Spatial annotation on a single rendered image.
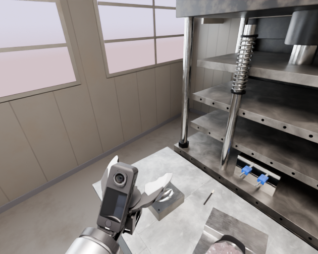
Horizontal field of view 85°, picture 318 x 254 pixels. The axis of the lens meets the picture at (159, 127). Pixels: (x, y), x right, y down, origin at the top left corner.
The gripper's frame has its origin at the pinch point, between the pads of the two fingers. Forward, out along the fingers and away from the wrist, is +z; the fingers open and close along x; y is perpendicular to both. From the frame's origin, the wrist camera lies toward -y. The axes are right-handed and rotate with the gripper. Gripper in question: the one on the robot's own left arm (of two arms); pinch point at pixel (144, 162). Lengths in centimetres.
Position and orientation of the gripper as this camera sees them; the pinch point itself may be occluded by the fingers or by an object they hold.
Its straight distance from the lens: 45.2
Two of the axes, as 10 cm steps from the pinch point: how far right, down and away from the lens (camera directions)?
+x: 9.4, 2.5, -2.2
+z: 3.2, -4.8, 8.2
